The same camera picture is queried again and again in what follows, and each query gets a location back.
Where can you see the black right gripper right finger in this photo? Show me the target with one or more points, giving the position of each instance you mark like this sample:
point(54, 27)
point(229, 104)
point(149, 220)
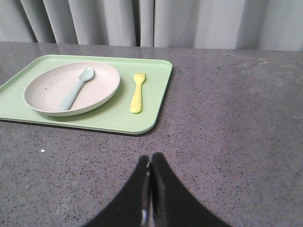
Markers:
point(173, 205)

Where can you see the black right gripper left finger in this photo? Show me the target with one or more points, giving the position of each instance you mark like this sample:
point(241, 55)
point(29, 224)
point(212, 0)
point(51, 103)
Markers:
point(131, 206)

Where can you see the white round plate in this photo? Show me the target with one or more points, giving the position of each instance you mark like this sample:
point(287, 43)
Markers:
point(46, 92)

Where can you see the light green plastic tray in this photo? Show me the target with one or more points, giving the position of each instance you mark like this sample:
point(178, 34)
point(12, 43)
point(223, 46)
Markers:
point(112, 116)

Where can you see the light blue plastic spoon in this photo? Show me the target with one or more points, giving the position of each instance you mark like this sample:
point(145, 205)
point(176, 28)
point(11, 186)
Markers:
point(85, 76)

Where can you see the grey pleated curtain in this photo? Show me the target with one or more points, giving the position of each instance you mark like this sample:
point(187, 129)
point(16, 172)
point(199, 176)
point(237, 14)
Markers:
point(219, 24)

